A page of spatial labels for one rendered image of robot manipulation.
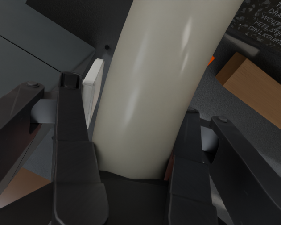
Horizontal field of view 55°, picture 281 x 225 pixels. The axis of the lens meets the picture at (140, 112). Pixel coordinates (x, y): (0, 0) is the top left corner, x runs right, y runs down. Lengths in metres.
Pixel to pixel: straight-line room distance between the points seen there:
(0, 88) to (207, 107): 0.81
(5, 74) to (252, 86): 0.76
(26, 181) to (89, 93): 1.27
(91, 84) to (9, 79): 0.40
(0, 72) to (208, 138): 0.46
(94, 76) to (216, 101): 0.96
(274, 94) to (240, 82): 0.13
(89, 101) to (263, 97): 0.90
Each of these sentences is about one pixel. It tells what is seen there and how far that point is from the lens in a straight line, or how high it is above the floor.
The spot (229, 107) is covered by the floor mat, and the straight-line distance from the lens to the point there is 1.14.
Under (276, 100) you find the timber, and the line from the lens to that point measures 1.05.
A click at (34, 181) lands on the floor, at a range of 1.40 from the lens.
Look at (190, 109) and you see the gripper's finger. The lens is 0.16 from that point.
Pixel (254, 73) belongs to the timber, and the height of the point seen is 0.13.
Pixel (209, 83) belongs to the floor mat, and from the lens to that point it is 1.08.
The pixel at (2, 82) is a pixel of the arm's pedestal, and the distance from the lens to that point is 0.53.
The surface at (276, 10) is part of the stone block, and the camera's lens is 0.43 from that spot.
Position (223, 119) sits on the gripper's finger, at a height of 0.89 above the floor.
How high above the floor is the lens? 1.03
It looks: 67 degrees down
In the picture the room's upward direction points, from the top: 175 degrees counter-clockwise
